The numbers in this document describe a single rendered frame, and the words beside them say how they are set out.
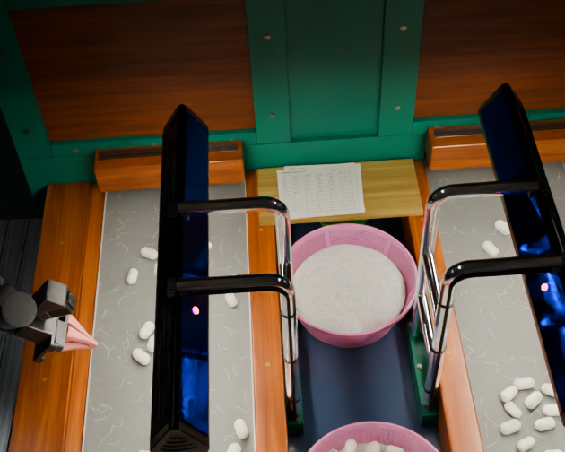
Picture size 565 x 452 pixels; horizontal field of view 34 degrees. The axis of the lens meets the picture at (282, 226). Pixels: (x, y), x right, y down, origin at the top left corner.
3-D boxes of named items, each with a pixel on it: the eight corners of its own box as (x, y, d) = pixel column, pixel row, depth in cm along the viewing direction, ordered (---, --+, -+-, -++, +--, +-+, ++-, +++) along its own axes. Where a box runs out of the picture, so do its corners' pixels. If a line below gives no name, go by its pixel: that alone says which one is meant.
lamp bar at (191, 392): (151, 456, 126) (143, 431, 121) (164, 134, 166) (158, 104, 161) (210, 453, 126) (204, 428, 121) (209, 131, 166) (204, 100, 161)
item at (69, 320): (107, 325, 165) (58, 308, 160) (103, 360, 160) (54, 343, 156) (87, 343, 169) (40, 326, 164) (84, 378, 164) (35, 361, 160)
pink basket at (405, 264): (352, 388, 173) (353, 361, 166) (253, 308, 186) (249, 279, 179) (442, 302, 185) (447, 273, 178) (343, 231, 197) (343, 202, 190)
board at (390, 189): (259, 226, 188) (259, 222, 187) (256, 171, 197) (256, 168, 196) (422, 215, 188) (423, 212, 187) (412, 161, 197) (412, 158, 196)
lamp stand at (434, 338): (421, 426, 168) (444, 278, 133) (405, 333, 181) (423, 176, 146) (525, 419, 168) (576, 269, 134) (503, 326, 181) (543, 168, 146)
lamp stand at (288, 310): (198, 440, 168) (165, 297, 133) (199, 346, 180) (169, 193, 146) (304, 434, 168) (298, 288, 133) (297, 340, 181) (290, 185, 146)
